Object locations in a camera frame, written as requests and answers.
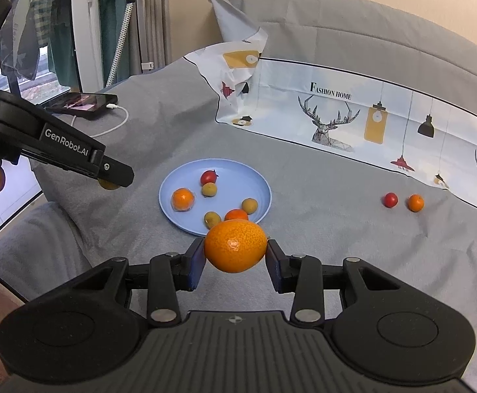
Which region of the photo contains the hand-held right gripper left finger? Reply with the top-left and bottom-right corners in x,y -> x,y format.
99,237 -> 206,327

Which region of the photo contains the black smartphone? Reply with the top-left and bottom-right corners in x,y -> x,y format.
42,93 -> 118,121

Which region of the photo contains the white charging cable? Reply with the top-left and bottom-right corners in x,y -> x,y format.
72,104 -> 130,139

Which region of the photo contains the plaid shirt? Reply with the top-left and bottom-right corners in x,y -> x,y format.
1,0 -> 73,50

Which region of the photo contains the patterned black white hose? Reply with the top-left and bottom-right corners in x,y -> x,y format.
105,2 -> 135,88

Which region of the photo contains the dark green garment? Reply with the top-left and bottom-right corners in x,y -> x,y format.
97,0 -> 131,88

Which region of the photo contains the white door frame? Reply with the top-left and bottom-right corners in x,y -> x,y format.
70,0 -> 104,95

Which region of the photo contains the large orange mandarin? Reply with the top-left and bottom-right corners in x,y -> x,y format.
203,219 -> 268,273

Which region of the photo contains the deer and lamp printed cloth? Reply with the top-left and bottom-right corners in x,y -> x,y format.
183,0 -> 477,218

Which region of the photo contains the grey fleece blanket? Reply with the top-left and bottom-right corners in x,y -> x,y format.
0,200 -> 96,304

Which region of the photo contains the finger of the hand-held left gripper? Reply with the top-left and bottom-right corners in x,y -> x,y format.
97,151 -> 135,188

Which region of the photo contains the grey curtain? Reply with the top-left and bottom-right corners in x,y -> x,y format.
138,0 -> 169,74

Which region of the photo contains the blue plate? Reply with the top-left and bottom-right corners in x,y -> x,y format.
158,159 -> 272,237

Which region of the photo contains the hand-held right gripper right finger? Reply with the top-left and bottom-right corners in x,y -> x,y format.
265,239 -> 403,324

